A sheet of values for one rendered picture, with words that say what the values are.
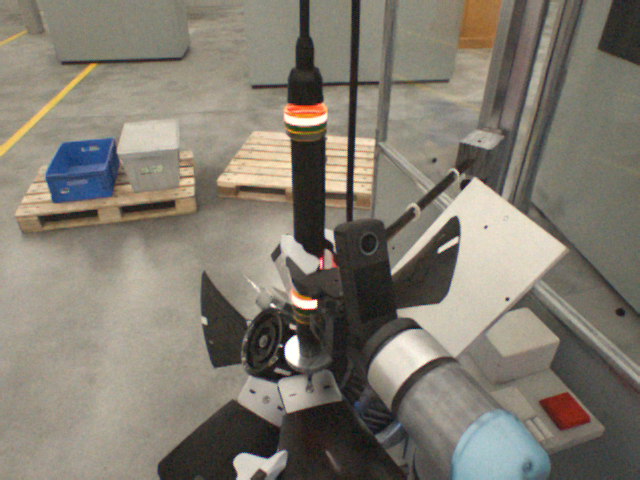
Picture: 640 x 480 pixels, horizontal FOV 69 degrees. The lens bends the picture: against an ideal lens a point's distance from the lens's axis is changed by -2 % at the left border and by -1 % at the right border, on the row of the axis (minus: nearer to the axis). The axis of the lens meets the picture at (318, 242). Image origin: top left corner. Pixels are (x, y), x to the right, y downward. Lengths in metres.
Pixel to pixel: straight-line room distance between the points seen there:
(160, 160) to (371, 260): 3.12
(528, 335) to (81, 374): 2.02
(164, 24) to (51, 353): 5.78
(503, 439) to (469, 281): 0.55
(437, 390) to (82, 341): 2.45
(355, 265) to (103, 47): 7.64
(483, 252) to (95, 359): 2.09
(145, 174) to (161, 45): 4.42
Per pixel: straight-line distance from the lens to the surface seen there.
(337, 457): 0.71
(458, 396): 0.41
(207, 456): 0.92
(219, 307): 1.01
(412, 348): 0.43
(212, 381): 2.36
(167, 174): 3.56
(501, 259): 0.89
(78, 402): 2.48
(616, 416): 1.31
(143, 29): 7.80
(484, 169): 1.08
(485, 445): 0.39
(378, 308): 0.47
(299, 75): 0.47
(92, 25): 7.96
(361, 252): 0.44
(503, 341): 1.22
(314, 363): 0.68
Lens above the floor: 1.80
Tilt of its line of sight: 35 degrees down
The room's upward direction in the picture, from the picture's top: straight up
